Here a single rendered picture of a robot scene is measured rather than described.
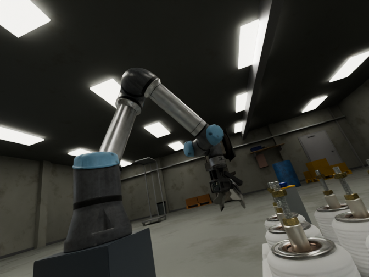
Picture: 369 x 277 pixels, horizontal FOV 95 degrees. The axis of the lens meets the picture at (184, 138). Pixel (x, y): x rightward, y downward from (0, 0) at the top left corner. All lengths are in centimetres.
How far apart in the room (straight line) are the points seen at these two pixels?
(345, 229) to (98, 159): 53
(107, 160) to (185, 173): 976
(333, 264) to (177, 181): 1012
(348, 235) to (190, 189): 977
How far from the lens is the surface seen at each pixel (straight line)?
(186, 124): 67
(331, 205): 55
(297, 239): 30
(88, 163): 50
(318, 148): 1093
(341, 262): 29
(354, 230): 41
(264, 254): 55
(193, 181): 1007
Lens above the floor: 34
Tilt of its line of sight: 20 degrees up
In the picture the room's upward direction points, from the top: 14 degrees counter-clockwise
